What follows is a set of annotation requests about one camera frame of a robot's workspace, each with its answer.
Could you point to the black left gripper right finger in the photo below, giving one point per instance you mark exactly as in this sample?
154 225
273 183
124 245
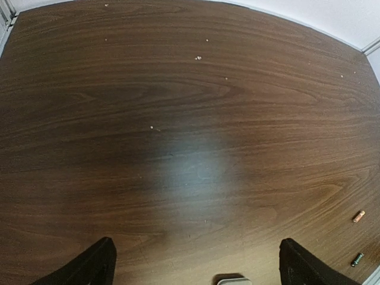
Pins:
299 266

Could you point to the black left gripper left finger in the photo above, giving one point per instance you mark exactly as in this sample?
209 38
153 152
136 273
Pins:
96 265

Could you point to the orange AAA battery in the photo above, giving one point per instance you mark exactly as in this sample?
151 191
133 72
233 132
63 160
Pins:
358 216

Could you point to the dark green AAA battery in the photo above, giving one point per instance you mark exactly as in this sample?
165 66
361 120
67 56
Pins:
357 259

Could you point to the right aluminium frame post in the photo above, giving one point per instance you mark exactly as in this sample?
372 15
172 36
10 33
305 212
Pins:
371 47

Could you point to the aluminium frame post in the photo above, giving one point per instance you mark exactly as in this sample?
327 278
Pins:
371 47
8 13

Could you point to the left aluminium frame post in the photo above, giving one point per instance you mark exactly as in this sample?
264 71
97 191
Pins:
8 13

